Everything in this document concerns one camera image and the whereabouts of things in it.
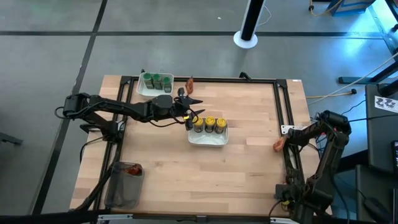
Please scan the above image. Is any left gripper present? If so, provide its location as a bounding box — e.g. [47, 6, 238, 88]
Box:
[172, 88, 206, 131]

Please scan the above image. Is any yellow-lid spice jar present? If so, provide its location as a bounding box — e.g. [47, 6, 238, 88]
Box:
[204, 115, 216, 134]
[192, 116, 205, 134]
[215, 117, 228, 135]

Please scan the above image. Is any green-lid spice jar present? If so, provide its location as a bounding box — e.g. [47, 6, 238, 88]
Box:
[142, 73, 155, 90]
[152, 73, 164, 91]
[162, 76, 174, 94]

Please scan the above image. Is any white plastic bin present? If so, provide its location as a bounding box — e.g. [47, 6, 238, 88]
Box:
[136, 72, 175, 101]
[187, 119, 230, 147]

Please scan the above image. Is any silver mounting plate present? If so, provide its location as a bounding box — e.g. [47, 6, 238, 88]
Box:
[280, 124, 301, 135]

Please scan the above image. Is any white and black pole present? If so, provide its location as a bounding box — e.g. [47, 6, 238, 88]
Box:
[233, 0, 268, 50]

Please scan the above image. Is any black mounting plate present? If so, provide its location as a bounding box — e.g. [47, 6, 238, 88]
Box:
[79, 123, 102, 133]

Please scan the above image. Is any black desk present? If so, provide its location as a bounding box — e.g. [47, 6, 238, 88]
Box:
[354, 83, 398, 224]

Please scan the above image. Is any smoky clear plastic bin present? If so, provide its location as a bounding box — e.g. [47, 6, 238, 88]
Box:
[103, 161, 145, 210]

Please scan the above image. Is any phone screen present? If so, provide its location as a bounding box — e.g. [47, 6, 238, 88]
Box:
[392, 140, 398, 170]

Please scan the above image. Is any white paper sheet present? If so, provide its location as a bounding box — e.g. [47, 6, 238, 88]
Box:
[374, 95, 398, 114]

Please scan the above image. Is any black desk foot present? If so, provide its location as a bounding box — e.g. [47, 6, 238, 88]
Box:
[338, 60, 398, 85]

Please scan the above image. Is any black metal crossbar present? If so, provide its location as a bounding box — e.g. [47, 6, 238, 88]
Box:
[0, 210, 398, 224]

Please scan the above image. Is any black cable with yellow tag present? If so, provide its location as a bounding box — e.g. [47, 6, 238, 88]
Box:
[148, 96, 200, 128]

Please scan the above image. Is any silver bracket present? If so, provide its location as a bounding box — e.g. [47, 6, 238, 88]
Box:
[97, 213, 134, 224]
[269, 217, 295, 224]

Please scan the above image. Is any thin white cable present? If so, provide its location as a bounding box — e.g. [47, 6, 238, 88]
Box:
[259, 5, 273, 27]

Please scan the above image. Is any yellow cable with black plug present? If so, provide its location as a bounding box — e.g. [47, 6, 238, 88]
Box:
[305, 89, 358, 100]

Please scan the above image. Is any beige cable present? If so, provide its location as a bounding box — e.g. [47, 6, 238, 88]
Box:
[306, 52, 398, 106]

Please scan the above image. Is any grey metal frame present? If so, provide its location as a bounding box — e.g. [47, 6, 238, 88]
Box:
[366, 0, 398, 55]

